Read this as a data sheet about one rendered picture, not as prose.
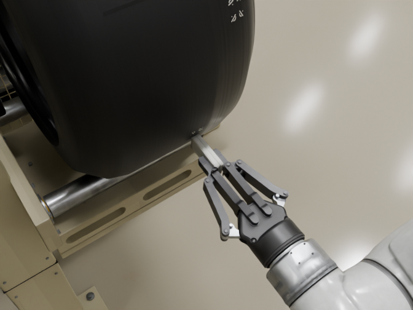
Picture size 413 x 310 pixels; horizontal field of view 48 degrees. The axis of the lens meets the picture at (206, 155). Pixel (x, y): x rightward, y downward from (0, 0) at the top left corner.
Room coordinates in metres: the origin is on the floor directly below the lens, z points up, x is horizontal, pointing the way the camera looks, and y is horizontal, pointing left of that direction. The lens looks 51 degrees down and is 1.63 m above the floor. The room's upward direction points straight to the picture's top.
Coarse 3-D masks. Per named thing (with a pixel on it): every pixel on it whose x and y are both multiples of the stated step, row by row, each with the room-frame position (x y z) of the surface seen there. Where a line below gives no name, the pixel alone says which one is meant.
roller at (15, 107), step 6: (6, 102) 0.71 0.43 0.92; (12, 102) 0.71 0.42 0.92; (18, 102) 0.71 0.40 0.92; (6, 108) 0.70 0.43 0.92; (12, 108) 0.70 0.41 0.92; (18, 108) 0.70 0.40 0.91; (24, 108) 0.71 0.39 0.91; (6, 114) 0.69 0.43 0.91; (12, 114) 0.69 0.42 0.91; (18, 114) 0.70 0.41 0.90; (24, 114) 0.70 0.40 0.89; (0, 120) 0.67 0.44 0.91; (6, 120) 0.68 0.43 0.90; (12, 120) 0.69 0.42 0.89; (0, 126) 0.68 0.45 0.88
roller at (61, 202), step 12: (144, 168) 0.56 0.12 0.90; (84, 180) 0.51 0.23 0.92; (96, 180) 0.51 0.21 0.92; (108, 180) 0.51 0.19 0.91; (120, 180) 0.52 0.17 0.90; (60, 192) 0.48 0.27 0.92; (72, 192) 0.48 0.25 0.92; (84, 192) 0.49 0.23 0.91; (96, 192) 0.49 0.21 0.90; (48, 204) 0.45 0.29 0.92; (60, 204) 0.46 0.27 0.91; (72, 204) 0.47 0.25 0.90
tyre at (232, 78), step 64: (0, 0) 0.85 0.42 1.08; (64, 0) 0.43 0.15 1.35; (128, 0) 0.46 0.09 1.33; (192, 0) 0.49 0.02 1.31; (0, 64) 0.71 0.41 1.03; (64, 64) 0.41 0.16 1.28; (128, 64) 0.42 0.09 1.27; (192, 64) 0.47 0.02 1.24; (64, 128) 0.42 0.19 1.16; (128, 128) 0.40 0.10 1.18; (192, 128) 0.48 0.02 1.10
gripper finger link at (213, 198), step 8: (208, 184) 0.41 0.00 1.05; (208, 192) 0.40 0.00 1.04; (216, 192) 0.40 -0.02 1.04; (208, 200) 0.40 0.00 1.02; (216, 200) 0.38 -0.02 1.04; (216, 208) 0.37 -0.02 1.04; (216, 216) 0.37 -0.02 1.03; (224, 216) 0.36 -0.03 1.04; (224, 224) 0.35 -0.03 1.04; (224, 232) 0.33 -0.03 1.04; (224, 240) 0.33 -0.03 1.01
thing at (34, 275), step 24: (0, 168) 0.48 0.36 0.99; (0, 192) 0.47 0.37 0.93; (0, 216) 0.46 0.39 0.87; (24, 216) 0.48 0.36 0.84; (0, 240) 0.44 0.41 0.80; (24, 240) 0.47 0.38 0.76; (0, 264) 0.43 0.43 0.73; (24, 264) 0.45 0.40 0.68; (48, 264) 0.48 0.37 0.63; (24, 288) 0.43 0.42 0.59; (48, 288) 0.46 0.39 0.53; (72, 288) 0.49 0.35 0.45
